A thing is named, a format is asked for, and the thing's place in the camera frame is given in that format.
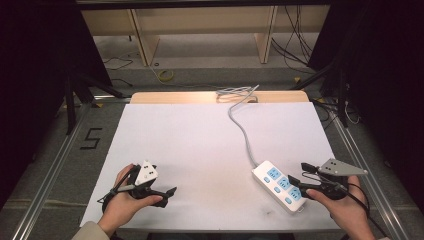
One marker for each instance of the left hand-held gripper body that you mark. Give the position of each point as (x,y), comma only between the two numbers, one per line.
(145,174)

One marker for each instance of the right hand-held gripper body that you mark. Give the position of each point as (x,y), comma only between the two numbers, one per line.
(336,169)

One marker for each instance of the white power strip blue sockets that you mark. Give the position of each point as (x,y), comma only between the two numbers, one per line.
(271,185)

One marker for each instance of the person's left hand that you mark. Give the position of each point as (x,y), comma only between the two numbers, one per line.
(121,206)

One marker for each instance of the person's right hand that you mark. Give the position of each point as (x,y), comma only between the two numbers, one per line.
(350,208)

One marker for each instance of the white table cover sheet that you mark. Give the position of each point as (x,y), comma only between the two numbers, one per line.
(186,146)

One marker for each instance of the black metal stand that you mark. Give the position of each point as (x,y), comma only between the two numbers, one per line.
(336,86)
(78,93)

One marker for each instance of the dark curtain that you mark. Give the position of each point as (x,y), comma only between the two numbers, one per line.
(390,83)
(33,83)

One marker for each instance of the light wooden shelf unit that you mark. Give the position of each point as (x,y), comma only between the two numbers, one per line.
(206,20)

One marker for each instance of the aluminium floor rail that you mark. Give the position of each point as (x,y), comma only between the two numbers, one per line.
(53,166)
(370,173)

